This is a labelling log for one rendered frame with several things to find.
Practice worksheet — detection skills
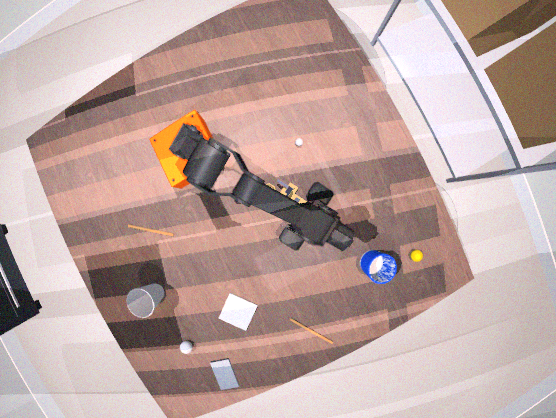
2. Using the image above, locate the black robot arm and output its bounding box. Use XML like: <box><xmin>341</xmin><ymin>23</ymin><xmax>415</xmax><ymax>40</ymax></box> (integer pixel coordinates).
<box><xmin>169</xmin><ymin>123</ymin><xmax>355</xmax><ymax>251</ymax></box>

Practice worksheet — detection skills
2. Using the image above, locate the white ball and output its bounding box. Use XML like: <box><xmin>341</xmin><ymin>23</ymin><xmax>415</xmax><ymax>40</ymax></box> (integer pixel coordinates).
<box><xmin>180</xmin><ymin>341</ymin><xmax>192</xmax><ymax>354</ymax></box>

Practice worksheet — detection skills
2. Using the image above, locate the yellow ball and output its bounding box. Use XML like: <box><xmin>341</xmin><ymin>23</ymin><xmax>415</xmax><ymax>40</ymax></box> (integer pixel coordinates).
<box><xmin>410</xmin><ymin>250</ymin><xmax>423</xmax><ymax>261</ymax></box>

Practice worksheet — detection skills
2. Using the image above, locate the blue mug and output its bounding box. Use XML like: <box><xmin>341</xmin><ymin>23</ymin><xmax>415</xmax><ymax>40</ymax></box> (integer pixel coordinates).
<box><xmin>360</xmin><ymin>250</ymin><xmax>397</xmax><ymax>284</ymax></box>

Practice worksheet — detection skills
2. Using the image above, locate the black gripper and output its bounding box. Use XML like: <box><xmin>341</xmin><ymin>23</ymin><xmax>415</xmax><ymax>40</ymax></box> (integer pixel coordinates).
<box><xmin>279</xmin><ymin>182</ymin><xmax>334</xmax><ymax>251</ymax></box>

